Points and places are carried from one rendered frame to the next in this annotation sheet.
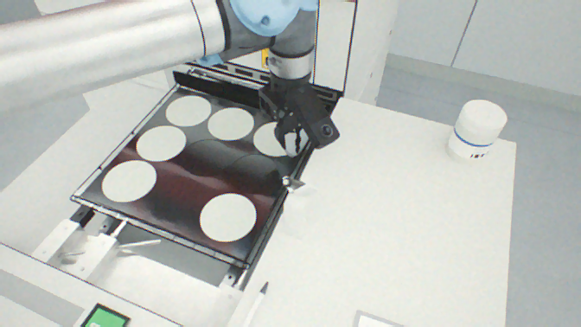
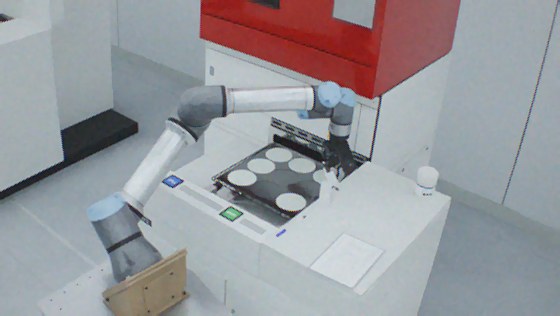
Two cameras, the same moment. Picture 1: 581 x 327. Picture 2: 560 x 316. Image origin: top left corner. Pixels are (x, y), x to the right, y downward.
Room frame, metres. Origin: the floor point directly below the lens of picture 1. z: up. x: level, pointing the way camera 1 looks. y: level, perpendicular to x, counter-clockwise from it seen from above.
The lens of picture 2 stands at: (-1.25, -0.19, 2.08)
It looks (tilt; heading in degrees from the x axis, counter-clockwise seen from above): 31 degrees down; 12
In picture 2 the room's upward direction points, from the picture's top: 5 degrees clockwise
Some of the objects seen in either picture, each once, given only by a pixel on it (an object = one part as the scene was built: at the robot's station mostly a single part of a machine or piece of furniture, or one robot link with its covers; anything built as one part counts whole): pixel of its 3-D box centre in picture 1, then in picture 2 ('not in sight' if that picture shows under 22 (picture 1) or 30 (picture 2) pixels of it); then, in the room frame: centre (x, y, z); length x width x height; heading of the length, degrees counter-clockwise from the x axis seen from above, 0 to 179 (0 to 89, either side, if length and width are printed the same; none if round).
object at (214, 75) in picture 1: (245, 95); (314, 154); (0.73, 0.10, 0.89); 0.44 x 0.02 x 0.10; 67
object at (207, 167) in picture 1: (206, 158); (284, 177); (0.53, 0.16, 0.90); 0.34 x 0.34 x 0.01; 67
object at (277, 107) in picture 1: (288, 92); (336, 146); (0.55, 0.00, 1.05); 0.09 x 0.08 x 0.12; 36
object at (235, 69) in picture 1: (244, 72); (316, 139); (0.74, 0.10, 0.96); 0.44 x 0.01 x 0.02; 67
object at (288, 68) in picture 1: (289, 57); (339, 126); (0.55, -0.01, 1.13); 0.08 x 0.08 x 0.05
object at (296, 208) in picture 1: (299, 199); (329, 185); (0.34, -0.02, 1.03); 0.06 x 0.04 x 0.13; 157
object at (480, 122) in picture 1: (474, 132); (425, 183); (0.49, -0.33, 1.01); 0.07 x 0.07 x 0.10
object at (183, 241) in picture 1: (155, 230); (252, 199); (0.37, 0.23, 0.90); 0.38 x 0.01 x 0.01; 67
